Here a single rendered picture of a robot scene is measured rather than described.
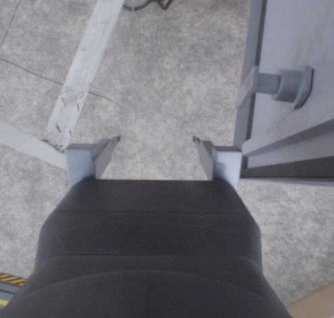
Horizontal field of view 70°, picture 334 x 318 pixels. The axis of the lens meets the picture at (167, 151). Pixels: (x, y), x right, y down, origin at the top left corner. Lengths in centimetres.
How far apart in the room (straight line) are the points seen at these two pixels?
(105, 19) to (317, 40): 81
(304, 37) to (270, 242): 90
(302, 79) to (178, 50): 94
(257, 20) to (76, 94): 62
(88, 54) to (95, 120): 30
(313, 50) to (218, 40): 95
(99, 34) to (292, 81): 79
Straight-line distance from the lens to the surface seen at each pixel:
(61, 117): 85
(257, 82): 18
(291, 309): 112
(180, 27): 116
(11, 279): 88
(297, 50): 23
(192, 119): 100
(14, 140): 71
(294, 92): 18
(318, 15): 21
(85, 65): 88
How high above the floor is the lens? 97
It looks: 82 degrees down
